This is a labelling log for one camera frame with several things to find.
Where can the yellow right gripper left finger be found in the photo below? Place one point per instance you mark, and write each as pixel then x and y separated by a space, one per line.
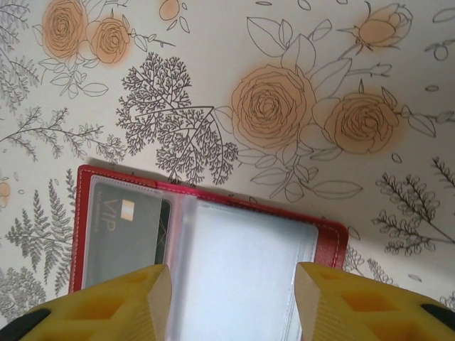
pixel 99 312

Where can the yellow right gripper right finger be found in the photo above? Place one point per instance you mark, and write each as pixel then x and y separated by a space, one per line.
pixel 373 312

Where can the black VIP card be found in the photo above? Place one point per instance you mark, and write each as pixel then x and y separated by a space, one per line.
pixel 135 231

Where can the red leather card holder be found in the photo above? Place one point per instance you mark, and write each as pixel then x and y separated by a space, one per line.
pixel 231 248

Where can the floral print table cover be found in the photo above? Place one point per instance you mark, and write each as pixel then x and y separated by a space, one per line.
pixel 213 53

